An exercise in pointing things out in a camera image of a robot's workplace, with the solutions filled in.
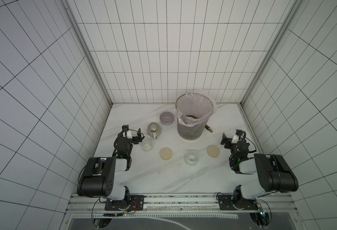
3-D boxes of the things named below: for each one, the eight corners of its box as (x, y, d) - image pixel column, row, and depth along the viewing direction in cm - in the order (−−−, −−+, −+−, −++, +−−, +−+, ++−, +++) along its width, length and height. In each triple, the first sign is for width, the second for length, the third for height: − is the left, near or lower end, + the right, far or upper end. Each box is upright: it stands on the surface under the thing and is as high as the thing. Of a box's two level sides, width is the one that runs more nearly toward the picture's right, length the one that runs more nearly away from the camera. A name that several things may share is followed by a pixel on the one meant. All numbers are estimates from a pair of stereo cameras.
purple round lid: (159, 125, 106) (159, 122, 102) (160, 115, 112) (160, 111, 109) (173, 125, 106) (174, 122, 102) (173, 115, 112) (173, 111, 109)
